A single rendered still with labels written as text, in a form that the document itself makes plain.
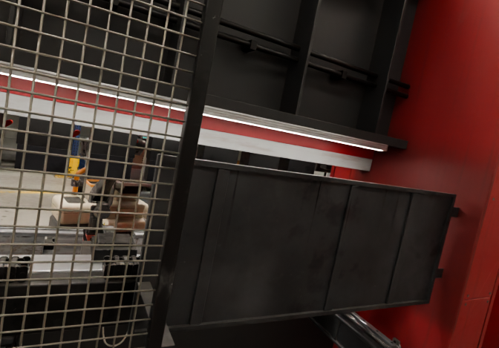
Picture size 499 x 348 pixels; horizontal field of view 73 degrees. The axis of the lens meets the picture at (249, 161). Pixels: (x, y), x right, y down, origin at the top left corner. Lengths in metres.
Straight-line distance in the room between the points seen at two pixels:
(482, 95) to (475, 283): 0.72
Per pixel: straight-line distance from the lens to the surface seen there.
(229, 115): 1.13
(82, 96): 1.23
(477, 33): 1.69
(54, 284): 0.94
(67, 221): 2.24
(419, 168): 1.67
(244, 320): 1.04
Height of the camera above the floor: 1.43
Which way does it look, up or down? 5 degrees down
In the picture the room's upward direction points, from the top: 11 degrees clockwise
